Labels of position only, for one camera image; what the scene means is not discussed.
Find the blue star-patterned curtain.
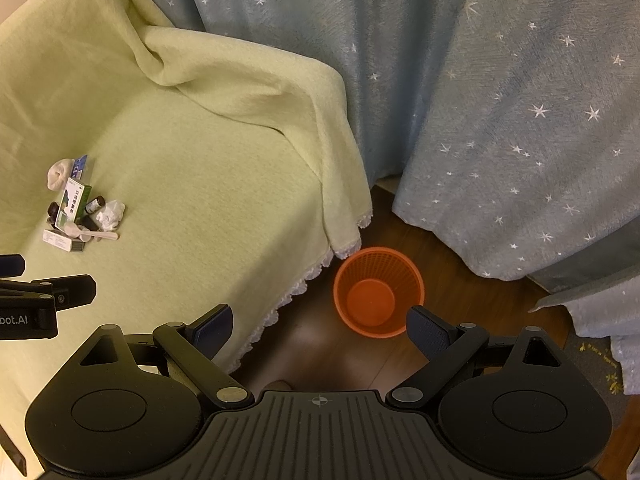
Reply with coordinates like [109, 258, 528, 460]
[107, 0, 640, 396]

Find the white rolled knit sock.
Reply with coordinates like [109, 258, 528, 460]
[46, 157, 76, 192]

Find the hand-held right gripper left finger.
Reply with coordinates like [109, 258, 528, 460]
[75, 304, 255, 411]

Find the white tissue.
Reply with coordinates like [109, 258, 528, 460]
[96, 200, 126, 228]

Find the white plastic spoon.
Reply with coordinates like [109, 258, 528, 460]
[62, 224, 120, 242]

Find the orange mesh plastic basket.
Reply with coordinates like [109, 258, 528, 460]
[334, 247, 426, 337]

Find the green and white medicine box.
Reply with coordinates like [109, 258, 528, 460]
[55, 180, 94, 231]

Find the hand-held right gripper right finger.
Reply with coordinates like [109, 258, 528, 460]
[386, 305, 568, 408]

